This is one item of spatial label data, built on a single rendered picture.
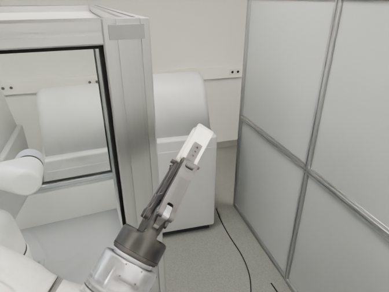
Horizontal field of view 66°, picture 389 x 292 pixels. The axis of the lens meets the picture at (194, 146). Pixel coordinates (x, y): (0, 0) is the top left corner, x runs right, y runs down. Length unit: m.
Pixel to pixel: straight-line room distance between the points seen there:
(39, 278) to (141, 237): 0.14
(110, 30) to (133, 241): 0.33
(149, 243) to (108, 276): 0.07
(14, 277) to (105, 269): 0.11
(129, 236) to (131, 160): 0.20
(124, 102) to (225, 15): 3.53
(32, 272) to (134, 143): 0.28
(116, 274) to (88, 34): 0.37
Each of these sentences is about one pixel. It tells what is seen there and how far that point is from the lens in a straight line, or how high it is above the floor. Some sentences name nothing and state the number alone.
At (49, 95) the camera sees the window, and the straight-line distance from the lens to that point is 0.58.
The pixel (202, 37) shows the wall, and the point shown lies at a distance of 3.97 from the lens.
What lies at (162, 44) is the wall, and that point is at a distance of 3.85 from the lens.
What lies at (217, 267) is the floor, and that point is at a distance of 2.71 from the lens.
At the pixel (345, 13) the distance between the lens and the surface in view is 1.79.
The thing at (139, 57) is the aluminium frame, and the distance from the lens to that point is 0.56.
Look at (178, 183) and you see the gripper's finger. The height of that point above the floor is 1.77.
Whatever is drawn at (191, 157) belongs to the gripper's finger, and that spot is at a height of 1.79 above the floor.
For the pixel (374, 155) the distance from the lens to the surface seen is 1.67.
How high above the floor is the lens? 2.02
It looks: 26 degrees down
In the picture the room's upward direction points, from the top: straight up
